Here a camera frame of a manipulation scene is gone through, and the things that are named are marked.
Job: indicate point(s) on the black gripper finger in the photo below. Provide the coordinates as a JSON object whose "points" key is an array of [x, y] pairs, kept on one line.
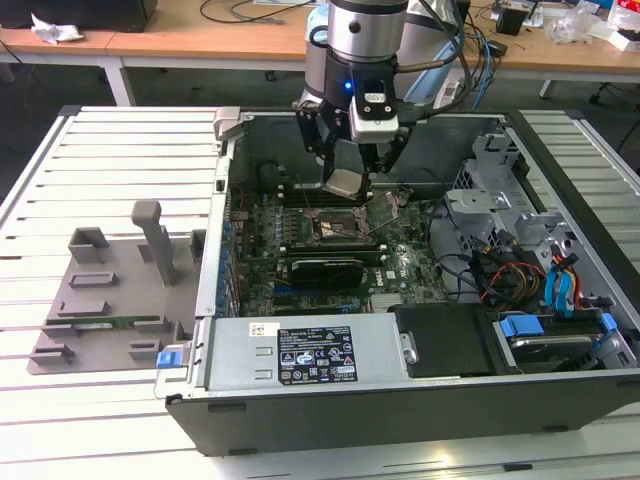
{"points": [[315, 132], [385, 157]]}

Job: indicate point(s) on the silver CPU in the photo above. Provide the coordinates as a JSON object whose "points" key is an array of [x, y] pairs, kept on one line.
{"points": [[342, 182]]}

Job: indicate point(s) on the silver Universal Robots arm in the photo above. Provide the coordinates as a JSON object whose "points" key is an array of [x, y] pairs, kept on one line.
{"points": [[367, 30]]}

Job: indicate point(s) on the CPU socket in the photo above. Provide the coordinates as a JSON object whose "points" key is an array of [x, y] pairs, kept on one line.
{"points": [[335, 225]]}

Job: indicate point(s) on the thin locking lever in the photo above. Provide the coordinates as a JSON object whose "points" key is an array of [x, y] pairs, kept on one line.
{"points": [[304, 192]]}

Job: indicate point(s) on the black RAM slot bank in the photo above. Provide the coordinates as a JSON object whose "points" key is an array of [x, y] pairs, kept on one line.
{"points": [[300, 197], [325, 248]]}

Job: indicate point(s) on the white power strip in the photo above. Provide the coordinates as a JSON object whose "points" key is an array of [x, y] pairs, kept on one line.
{"points": [[451, 92]]}

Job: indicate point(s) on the metal drive cage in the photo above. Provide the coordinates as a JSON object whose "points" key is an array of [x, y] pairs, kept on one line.
{"points": [[480, 202]]}

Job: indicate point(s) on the green motherboard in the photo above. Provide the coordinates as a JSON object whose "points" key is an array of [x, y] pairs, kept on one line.
{"points": [[415, 260]]}

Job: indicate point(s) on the black graphics card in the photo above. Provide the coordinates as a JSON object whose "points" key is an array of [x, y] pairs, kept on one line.
{"points": [[325, 272]]}

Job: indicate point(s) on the small silver heatsink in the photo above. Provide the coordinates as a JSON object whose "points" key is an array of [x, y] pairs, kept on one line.
{"points": [[386, 300]]}

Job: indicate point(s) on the small flat black device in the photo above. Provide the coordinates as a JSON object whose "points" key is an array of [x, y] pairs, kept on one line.
{"points": [[498, 48]]}

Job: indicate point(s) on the small black container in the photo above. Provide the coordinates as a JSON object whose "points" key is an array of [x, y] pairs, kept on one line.
{"points": [[510, 22]]}

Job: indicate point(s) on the black plastic shroud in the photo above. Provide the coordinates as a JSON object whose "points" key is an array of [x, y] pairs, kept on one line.
{"points": [[445, 340]]}

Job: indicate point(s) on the hard disk in blue carrier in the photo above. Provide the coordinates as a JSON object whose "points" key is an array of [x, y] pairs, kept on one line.
{"points": [[522, 326]]}

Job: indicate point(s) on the grey power supply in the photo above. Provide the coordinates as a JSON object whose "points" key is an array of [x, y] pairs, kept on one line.
{"points": [[240, 350]]}

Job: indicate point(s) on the clear plastic bags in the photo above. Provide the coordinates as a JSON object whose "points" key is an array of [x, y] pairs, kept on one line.
{"points": [[575, 25]]}

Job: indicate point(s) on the wide black box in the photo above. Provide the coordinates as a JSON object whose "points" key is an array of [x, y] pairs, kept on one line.
{"points": [[100, 15]]}

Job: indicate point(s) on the grey parts rack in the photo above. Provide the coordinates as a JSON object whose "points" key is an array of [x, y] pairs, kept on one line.
{"points": [[125, 310]]}

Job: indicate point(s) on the black open PC case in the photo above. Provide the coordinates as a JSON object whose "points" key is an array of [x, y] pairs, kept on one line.
{"points": [[400, 420]]}

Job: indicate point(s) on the white cardboard box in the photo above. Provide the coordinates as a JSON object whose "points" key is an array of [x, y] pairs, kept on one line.
{"points": [[625, 40]]}

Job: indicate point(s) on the blue case latch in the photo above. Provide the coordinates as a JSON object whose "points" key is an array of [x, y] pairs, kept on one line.
{"points": [[166, 359]]}

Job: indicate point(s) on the crumpled white paper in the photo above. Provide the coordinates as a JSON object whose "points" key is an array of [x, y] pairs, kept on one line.
{"points": [[55, 32]]}

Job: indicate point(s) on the red and white box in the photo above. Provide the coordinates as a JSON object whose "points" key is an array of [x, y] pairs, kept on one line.
{"points": [[627, 10]]}

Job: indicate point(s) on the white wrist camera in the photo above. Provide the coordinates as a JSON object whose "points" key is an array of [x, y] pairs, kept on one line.
{"points": [[372, 127]]}

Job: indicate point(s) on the wooden desk white frame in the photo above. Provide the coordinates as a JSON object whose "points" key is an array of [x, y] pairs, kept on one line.
{"points": [[50, 47], [200, 45]]}

